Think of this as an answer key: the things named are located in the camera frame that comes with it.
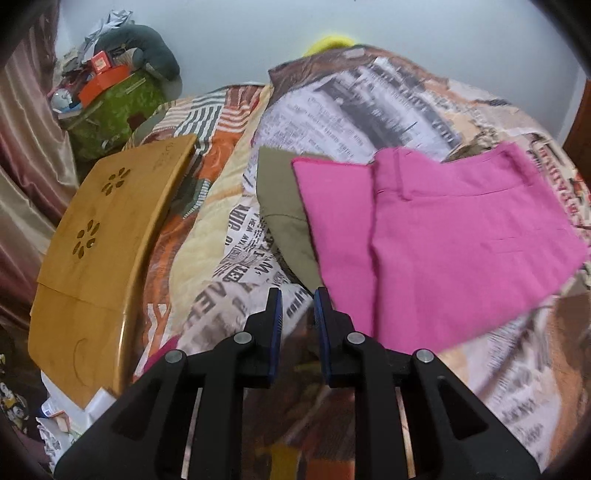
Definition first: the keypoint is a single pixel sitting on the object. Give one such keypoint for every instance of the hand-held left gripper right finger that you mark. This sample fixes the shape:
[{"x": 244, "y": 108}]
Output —
[{"x": 319, "y": 323}]

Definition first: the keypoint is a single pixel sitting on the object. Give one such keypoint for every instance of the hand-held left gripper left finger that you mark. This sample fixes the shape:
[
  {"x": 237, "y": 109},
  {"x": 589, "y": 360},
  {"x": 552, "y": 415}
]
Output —
[{"x": 276, "y": 323}]

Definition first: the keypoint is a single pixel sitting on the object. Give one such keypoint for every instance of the pink pants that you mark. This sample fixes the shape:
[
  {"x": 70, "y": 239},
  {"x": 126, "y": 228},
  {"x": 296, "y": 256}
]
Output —
[{"x": 438, "y": 254}]

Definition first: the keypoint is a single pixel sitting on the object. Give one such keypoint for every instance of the olive green pants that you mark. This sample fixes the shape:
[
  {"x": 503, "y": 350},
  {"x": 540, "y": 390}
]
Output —
[{"x": 281, "y": 207}]

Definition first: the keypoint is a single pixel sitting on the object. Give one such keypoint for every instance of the striped patchwork quilt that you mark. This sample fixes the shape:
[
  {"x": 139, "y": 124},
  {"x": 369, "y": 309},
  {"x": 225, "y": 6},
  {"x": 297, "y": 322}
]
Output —
[{"x": 217, "y": 152}]

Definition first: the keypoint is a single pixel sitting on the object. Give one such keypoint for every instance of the wooden lap desk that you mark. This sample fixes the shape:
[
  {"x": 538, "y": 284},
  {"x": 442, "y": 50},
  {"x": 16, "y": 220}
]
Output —
[{"x": 92, "y": 277}]

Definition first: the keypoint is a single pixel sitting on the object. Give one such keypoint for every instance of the newspaper print blanket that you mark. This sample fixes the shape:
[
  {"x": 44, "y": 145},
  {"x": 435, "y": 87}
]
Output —
[{"x": 332, "y": 115}]

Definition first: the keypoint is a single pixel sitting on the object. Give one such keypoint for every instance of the pile of papers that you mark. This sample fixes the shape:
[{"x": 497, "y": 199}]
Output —
[{"x": 60, "y": 415}]

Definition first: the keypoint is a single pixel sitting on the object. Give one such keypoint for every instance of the green storage box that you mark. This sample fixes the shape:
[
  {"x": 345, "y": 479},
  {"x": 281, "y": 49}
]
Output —
[{"x": 115, "y": 110}]

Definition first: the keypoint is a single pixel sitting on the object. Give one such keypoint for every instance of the yellow pillow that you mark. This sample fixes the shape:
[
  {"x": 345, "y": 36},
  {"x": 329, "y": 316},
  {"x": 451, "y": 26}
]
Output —
[{"x": 328, "y": 44}]

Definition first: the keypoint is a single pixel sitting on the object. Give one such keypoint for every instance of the striped brown curtain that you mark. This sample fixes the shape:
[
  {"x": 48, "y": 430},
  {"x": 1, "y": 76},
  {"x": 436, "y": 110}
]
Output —
[{"x": 23, "y": 184}]

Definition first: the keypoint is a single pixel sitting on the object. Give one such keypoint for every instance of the orange box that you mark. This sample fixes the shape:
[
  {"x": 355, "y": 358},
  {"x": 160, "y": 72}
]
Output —
[{"x": 104, "y": 83}]

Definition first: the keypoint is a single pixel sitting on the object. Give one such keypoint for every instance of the grey neck pillow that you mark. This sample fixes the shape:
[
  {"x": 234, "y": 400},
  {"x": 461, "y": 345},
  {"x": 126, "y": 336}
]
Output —
[{"x": 157, "y": 46}]

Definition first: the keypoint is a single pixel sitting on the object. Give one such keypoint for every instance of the small red box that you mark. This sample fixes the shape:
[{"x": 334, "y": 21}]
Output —
[{"x": 100, "y": 63}]

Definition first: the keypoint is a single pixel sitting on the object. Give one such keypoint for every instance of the wooden door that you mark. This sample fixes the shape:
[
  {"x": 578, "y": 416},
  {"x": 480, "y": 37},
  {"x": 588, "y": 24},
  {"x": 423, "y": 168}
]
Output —
[{"x": 579, "y": 134}]

